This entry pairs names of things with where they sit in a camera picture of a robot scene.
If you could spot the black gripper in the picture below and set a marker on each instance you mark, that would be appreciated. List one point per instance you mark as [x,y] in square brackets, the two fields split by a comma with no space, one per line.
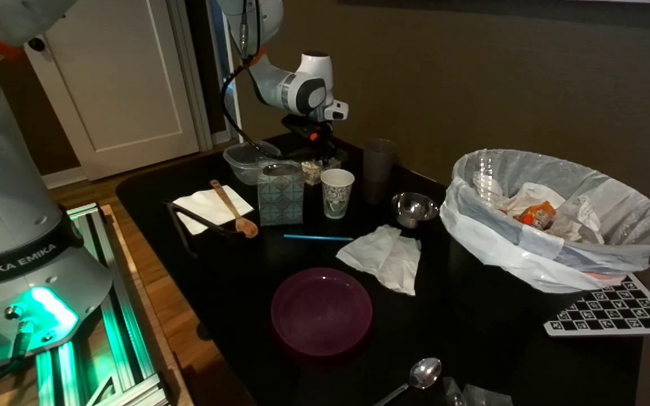
[305,125]

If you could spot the clear container with cereal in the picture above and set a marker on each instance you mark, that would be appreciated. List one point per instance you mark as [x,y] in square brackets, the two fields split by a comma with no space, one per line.
[313,175]

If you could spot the white patterned paper coffee cup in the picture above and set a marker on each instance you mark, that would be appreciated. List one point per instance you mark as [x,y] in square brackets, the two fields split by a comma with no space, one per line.
[336,195]

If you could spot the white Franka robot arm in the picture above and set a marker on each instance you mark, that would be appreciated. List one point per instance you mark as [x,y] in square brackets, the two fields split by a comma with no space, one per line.
[10,187]

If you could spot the empty clear plastic container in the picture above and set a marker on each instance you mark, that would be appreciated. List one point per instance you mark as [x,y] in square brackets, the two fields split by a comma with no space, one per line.
[247,161]

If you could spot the white lined trash bin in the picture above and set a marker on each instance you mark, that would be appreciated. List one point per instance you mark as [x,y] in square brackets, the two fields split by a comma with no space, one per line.
[507,261]

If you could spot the teal patterned tissue box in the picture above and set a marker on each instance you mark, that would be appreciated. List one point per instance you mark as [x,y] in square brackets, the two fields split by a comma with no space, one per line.
[281,198]

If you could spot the dark translucent tumbler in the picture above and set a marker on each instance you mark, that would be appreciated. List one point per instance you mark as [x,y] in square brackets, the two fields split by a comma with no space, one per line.
[379,173]

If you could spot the blue straw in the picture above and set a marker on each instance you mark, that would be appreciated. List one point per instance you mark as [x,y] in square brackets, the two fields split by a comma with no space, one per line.
[317,238]

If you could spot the wooden spoon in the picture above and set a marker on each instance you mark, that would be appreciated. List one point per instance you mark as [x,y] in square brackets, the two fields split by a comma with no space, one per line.
[233,210]

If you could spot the small metal bowl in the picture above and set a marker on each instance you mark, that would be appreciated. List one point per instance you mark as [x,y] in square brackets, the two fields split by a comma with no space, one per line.
[413,207]

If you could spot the crumpled white tissue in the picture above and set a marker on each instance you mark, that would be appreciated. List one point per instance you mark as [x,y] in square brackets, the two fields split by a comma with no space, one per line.
[385,256]

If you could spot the flat white paper napkin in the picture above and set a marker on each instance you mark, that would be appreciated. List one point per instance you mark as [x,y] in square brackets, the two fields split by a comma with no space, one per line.
[204,204]

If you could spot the black tongs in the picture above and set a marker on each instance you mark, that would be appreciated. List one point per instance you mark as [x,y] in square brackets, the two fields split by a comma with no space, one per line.
[198,218]

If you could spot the purple plate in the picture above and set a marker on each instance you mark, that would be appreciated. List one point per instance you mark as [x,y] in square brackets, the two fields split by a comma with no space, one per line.
[321,313]

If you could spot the white door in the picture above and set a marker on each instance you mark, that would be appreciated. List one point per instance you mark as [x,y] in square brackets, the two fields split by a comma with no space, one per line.
[130,83]

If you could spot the orange wrapper trash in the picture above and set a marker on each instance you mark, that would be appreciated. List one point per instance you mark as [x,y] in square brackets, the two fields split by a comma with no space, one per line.
[533,218]

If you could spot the wooden base board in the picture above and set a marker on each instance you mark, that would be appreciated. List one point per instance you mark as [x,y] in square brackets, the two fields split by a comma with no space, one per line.
[153,301]

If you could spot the metal spoon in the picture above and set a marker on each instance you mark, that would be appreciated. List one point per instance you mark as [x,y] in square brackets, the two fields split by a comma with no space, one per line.
[424,373]

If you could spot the white crumpled paper trash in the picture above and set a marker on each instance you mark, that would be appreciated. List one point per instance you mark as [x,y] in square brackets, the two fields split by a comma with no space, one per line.
[573,218]

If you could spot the clear plastic wrapper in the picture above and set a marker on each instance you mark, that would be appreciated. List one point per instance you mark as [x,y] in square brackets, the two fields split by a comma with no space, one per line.
[483,395]

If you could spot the dark door knob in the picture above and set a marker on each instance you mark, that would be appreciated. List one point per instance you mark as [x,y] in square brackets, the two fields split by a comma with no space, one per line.
[37,43]

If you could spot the black white checkerboard card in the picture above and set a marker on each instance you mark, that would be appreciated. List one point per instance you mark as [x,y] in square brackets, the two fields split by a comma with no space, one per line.
[614,313]

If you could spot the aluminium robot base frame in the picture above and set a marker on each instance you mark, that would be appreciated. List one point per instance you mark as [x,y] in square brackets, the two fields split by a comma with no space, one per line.
[122,353]

